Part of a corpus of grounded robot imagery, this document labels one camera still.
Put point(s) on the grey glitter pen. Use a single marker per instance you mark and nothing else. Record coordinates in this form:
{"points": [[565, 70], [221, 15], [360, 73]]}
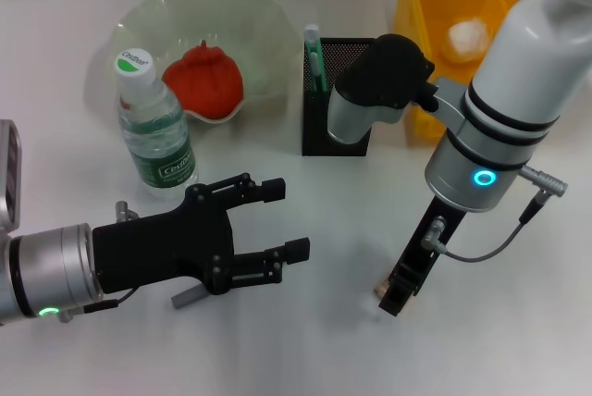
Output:
{"points": [[187, 298]]}

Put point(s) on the yellow plastic bin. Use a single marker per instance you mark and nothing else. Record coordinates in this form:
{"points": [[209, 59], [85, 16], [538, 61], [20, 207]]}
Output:
{"points": [[416, 44]]}

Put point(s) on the red-orange fruit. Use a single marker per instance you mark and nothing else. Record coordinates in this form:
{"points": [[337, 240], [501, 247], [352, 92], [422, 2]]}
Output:
{"points": [[208, 81]]}

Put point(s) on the mint green utility knife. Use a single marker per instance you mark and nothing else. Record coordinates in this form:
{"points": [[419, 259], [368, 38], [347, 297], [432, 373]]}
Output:
{"points": [[314, 63]]}

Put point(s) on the black mesh pen holder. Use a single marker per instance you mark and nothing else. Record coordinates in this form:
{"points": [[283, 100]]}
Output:
{"points": [[314, 137]]}

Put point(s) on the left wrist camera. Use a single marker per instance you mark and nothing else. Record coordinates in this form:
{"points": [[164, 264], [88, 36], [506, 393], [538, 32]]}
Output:
{"points": [[9, 169]]}

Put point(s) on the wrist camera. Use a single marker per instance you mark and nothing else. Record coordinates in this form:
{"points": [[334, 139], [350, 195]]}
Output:
{"points": [[9, 169], [384, 77]]}

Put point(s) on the clear water bottle green label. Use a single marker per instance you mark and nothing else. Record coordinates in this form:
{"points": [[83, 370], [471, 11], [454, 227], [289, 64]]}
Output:
{"points": [[157, 141]]}

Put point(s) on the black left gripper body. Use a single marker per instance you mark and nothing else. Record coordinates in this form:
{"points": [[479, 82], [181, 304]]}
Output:
{"points": [[157, 248]]}

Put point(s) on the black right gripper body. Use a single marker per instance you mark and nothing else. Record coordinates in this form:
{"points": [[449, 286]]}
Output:
{"points": [[425, 248]]}

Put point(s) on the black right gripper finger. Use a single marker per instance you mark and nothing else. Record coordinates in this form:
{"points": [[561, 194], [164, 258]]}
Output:
{"points": [[296, 250], [398, 296]]}

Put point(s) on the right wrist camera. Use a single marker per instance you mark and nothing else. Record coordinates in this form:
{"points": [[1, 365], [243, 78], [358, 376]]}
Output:
{"points": [[384, 77]]}

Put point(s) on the beige eraser with barcode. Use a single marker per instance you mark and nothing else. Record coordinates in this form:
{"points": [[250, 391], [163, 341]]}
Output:
{"points": [[381, 287]]}

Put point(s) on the white paper ball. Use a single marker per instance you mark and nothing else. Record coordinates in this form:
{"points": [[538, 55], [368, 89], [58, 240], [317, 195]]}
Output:
{"points": [[467, 40]]}

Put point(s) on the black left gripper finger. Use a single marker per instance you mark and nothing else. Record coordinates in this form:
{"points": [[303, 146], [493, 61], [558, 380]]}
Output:
{"points": [[273, 190]]}

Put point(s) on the pale green wavy glass plate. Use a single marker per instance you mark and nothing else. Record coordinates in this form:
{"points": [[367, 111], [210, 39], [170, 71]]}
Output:
{"points": [[222, 12]]}

